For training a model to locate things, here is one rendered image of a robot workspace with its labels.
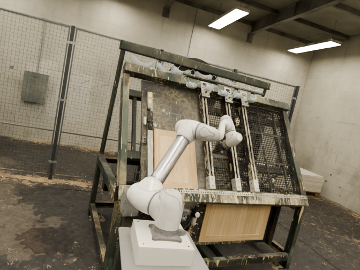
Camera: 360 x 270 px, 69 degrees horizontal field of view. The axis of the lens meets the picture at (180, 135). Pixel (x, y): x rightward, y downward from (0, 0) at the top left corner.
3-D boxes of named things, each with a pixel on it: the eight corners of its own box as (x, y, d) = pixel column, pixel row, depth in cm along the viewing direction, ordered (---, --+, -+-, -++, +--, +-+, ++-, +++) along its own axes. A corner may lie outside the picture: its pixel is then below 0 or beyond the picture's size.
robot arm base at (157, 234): (188, 243, 156) (190, 234, 155) (151, 240, 150) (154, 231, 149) (181, 228, 173) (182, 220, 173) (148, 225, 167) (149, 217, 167)
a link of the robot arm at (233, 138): (235, 147, 246) (230, 134, 249) (246, 141, 233) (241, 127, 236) (226, 148, 240) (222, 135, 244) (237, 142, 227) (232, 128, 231)
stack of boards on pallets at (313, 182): (234, 188, 607) (240, 164, 600) (217, 174, 705) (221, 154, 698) (319, 198, 678) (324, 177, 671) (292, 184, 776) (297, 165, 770)
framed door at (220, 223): (197, 241, 282) (198, 242, 280) (208, 192, 276) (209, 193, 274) (261, 238, 320) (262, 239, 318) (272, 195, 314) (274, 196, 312)
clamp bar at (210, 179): (204, 189, 254) (218, 184, 234) (195, 85, 300) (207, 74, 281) (213, 190, 258) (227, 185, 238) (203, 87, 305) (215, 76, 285)
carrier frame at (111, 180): (100, 289, 221) (118, 195, 211) (87, 213, 345) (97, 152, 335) (289, 268, 315) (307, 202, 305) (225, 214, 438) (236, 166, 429)
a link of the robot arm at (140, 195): (144, 209, 155) (117, 196, 166) (153, 220, 167) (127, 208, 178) (202, 117, 192) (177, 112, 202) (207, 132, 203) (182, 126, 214)
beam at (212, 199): (114, 201, 218) (118, 199, 209) (115, 187, 222) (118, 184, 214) (301, 207, 312) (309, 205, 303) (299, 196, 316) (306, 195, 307)
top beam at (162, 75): (122, 75, 261) (125, 69, 253) (122, 66, 265) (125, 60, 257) (284, 113, 355) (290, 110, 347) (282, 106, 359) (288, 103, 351)
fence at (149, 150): (145, 187, 228) (147, 186, 225) (146, 93, 266) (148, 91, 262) (151, 187, 231) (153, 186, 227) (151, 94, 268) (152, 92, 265)
